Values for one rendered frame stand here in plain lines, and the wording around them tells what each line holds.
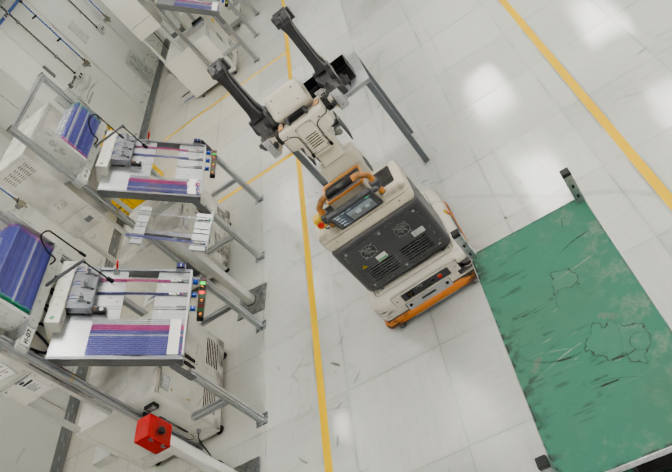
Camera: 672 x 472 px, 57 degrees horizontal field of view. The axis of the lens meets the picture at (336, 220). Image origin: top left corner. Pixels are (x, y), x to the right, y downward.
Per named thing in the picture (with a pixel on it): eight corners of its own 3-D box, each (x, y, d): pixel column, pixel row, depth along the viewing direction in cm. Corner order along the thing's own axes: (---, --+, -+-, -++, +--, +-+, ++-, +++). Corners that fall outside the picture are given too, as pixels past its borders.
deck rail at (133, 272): (192, 276, 396) (192, 269, 392) (192, 278, 394) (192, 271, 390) (74, 274, 384) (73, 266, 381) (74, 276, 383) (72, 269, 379)
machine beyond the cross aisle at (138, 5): (261, 30, 819) (155, -98, 712) (262, 57, 757) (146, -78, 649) (184, 88, 861) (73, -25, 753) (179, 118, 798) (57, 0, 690)
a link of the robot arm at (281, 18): (269, 22, 307) (285, 9, 304) (269, 16, 319) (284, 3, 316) (323, 91, 327) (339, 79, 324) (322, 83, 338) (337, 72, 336)
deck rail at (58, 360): (183, 363, 344) (183, 356, 340) (183, 366, 342) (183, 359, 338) (46, 363, 332) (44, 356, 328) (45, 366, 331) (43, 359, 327)
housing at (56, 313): (81, 277, 384) (78, 260, 375) (62, 339, 347) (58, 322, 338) (67, 277, 383) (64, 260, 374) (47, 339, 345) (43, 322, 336)
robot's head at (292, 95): (308, 99, 311) (292, 75, 312) (275, 124, 315) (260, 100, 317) (317, 103, 324) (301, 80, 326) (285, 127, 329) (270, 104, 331)
